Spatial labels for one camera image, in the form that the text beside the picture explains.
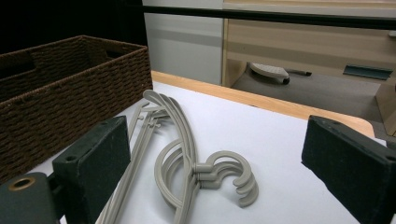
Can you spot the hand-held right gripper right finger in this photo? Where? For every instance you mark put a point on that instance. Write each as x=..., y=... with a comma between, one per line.
x=351, y=174

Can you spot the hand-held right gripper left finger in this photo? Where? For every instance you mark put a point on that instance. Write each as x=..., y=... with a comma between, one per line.
x=93, y=161

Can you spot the brown woven basket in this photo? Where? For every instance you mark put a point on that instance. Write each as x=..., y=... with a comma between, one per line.
x=77, y=102

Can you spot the grey plastic clothes hanger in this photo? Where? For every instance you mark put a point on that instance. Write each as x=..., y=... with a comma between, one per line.
x=252, y=196
x=250, y=180
x=229, y=154

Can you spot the office chair base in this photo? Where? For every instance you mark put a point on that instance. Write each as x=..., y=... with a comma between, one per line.
x=269, y=71

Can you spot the light wooden desk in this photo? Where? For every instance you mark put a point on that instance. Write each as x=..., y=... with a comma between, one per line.
x=311, y=46

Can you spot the white cabinet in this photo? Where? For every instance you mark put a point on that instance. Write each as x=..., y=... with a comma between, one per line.
x=183, y=46

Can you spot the black curtain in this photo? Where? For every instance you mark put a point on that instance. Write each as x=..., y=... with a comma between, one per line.
x=62, y=18

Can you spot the black metal crossbar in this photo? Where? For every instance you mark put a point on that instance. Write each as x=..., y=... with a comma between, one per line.
x=280, y=18

